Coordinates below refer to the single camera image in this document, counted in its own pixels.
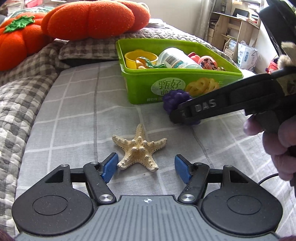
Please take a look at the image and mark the clear cotton swab jar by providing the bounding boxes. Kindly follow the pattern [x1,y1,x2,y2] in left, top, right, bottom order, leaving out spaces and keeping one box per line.
[157,48,202,69]

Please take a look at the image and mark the right hand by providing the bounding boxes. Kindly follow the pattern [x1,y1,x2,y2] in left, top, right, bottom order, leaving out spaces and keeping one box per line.
[243,115,296,181]

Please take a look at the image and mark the small orange pumpkin cushion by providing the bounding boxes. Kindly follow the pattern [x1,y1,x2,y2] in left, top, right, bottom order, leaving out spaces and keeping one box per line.
[1,12,53,71]

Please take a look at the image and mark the green plastic bin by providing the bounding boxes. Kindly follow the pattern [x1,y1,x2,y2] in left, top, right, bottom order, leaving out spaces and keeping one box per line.
[116,38,243,104]

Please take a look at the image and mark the purple toy grapes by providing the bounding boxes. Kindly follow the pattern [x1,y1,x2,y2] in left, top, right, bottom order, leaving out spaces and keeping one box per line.
[163,89,193,124]

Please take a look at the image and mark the green patterned pillow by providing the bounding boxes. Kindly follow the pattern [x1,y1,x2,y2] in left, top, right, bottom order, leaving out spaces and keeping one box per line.
[7,6,53,19]

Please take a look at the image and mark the black cable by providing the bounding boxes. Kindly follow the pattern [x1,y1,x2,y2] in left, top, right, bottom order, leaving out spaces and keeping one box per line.
[257,172,280,186]

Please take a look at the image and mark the grey quilted blanket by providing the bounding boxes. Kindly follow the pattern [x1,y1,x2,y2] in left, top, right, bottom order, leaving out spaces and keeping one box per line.
[0,18,236,237]

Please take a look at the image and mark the red snack bucket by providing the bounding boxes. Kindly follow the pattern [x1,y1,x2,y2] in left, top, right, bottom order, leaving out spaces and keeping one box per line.
[265,57,279,74]

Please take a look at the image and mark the wooden shelf unit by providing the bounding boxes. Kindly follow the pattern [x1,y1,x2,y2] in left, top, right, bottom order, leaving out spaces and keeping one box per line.
[207,1,262,61]

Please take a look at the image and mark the large orange pumpkin cushion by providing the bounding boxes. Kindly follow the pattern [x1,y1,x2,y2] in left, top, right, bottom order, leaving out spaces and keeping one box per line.
[41,1,151,41]

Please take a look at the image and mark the grey checked bed sheet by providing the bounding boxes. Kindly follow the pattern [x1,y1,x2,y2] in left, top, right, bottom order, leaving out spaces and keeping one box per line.
[14,60,296,238]

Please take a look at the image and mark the beige starfish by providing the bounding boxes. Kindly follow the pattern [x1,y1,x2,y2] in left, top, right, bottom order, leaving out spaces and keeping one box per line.
[112,123,167,172]

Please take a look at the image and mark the pink toy pig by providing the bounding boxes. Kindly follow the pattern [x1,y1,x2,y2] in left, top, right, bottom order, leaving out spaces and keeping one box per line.
[188,52,218,67]

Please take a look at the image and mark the orange toy pumpkin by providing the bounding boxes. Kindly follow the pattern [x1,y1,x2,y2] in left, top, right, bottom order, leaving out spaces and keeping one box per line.
[135,57,167,69]

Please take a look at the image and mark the white paper shopping bag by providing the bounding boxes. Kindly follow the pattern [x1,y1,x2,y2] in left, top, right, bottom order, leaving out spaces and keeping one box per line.
[237,41,258,71]

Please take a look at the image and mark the yellow toy cup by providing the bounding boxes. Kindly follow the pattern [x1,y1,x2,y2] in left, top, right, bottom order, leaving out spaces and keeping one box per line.
[125,49,158,69]

